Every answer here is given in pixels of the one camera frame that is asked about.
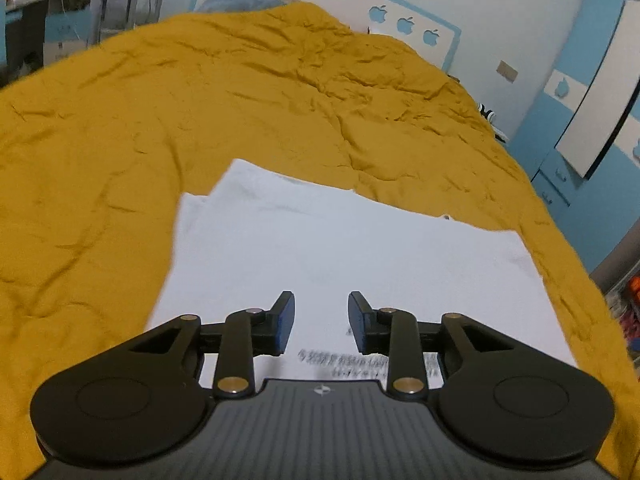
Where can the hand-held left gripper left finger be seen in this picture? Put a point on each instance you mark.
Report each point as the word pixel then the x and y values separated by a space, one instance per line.
pixel 285 321

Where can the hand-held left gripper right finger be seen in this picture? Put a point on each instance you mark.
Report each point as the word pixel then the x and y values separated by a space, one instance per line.
pixel 356 321

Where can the white printed sweatshirt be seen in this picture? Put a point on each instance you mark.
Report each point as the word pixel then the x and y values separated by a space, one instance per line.
pixel 325 240

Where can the yellow quilted blanket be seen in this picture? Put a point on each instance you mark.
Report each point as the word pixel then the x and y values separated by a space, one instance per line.
pixel 175 110

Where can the blue nightstand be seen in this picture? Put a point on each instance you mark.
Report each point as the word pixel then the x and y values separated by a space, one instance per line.
pixel 501 132

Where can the black and white headphones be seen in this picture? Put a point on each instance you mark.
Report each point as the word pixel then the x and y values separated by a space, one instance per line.
pixel 486 111

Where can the blue and white wardrobe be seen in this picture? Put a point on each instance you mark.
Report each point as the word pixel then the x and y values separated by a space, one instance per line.
pixel 560 150

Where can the blue pillow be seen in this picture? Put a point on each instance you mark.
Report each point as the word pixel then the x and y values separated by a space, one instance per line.
pixel 230 2

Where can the wardrobe mirror panel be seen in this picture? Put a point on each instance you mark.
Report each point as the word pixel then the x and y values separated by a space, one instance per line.
pixel 605 105

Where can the cluttered desk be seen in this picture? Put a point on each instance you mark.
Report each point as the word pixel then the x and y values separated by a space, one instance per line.
pixel 30 25

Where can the beige wall socket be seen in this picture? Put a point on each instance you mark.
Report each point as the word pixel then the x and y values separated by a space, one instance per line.
pixel 507 70

